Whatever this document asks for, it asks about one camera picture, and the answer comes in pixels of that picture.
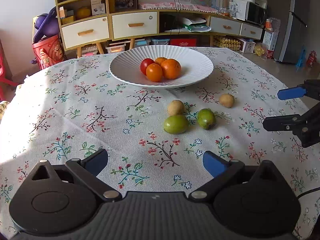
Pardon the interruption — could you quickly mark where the purple toy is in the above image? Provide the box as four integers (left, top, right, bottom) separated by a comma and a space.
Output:
33, 7, 60, 43

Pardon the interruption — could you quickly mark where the wooden sideboard cabinet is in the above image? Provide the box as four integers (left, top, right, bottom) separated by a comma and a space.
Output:
55, 0, 263, 53

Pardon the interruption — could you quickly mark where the red festive bucket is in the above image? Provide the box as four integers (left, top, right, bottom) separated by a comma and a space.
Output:
32, 34, 66, 70

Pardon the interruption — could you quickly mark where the small front orange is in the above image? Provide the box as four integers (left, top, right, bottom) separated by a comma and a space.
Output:
146, 63, 163, 82

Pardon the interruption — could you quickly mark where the red plastic chair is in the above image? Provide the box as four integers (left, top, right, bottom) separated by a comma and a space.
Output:
0, 51, 18, 87

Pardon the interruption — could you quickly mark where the pink cloth runner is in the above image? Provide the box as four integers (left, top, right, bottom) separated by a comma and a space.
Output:
139, 2, 219, 14

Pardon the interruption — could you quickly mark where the tan fruit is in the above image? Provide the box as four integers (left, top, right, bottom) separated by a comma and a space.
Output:
219, 94, 235, 108
167, 100, 184, 116

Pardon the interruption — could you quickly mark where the woven beige cushion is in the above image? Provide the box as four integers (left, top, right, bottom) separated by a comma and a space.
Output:
0, 100, 10, 122

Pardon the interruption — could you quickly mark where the yellow pumpkin ornament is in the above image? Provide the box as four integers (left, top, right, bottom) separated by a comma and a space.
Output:
75, 7, 91, 20

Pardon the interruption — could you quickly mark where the white microwave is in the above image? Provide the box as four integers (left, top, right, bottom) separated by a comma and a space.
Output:
229, 0, 267, 25

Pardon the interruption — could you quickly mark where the clear storage bin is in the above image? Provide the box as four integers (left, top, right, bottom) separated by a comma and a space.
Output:
105, 43, 126, 54

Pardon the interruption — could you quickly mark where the back orange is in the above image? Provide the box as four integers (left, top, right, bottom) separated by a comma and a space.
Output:
154, 57, 167, 65

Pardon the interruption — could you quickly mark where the red box under cabinet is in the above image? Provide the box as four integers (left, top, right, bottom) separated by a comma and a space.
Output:
169, 38, 197, 47

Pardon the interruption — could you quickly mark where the white ribbed plate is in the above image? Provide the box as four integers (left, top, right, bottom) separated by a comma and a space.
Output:
109, 45, 214, 88

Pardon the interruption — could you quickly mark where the grey refrigerator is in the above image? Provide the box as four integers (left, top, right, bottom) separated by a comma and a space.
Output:
267, 0, 310, 64

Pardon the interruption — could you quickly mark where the floral tablecloth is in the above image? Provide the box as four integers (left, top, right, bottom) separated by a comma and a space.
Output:
1, 48, 319, 239

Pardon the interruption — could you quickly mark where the red tomato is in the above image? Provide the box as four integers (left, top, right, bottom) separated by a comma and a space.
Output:
140, 58, 154, 75

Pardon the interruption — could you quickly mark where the large orange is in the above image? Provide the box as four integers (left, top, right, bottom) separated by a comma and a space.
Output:
161, 59, 182, 80

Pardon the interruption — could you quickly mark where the green fruit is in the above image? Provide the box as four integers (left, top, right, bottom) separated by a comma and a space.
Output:
197, 108, 216, 130
163, 115, 189, 134

